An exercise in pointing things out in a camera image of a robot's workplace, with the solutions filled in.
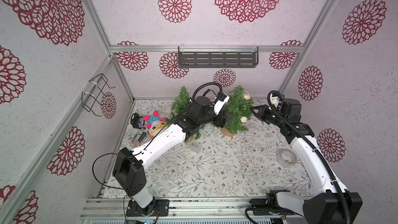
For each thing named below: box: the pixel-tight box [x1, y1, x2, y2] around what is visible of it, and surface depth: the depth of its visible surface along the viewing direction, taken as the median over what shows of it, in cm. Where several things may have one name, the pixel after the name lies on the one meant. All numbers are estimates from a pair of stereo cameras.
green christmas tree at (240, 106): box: [224, 85, 255, 135], surface depth 81 cm
